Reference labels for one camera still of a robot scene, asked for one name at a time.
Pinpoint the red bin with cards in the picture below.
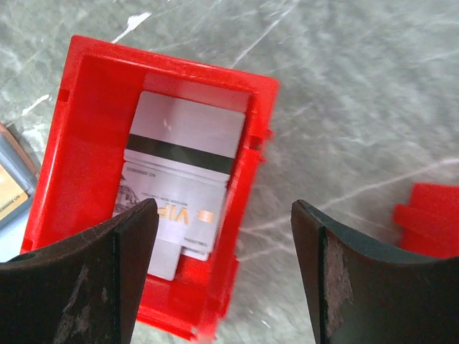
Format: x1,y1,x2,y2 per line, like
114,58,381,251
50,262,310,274
21,35,280,343

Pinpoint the red bin front pair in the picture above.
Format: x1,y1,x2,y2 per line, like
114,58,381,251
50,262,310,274
393,183,458,259

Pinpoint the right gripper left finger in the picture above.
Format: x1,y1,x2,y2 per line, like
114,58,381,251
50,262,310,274
1,199,158,343

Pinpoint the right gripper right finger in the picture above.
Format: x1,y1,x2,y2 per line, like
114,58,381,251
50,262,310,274
291,200,458,343

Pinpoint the brown leather card holder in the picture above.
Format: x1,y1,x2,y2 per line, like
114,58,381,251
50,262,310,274
1,125,38,230

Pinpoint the white credit card stack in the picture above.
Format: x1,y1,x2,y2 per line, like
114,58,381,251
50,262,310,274
113,161,226,281

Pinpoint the magnetic stripe card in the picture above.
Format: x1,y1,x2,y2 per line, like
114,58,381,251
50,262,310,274
124,91,245,183

